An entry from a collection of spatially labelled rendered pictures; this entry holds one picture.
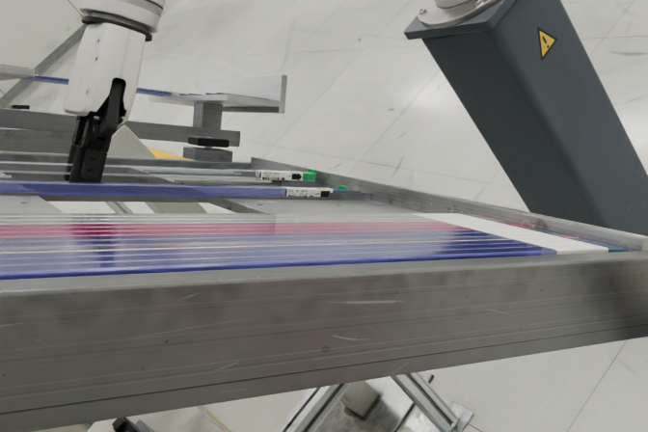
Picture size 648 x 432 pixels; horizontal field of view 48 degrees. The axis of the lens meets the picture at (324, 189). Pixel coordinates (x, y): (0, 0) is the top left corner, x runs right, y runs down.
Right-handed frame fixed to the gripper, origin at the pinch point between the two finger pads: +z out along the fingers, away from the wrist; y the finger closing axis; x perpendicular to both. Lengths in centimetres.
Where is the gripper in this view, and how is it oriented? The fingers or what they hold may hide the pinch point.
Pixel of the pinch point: (85, 166)
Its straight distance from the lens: 83.0
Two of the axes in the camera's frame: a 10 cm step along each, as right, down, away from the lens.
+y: 5.4, 1.3, -8.3
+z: -2.3, 9.7, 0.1
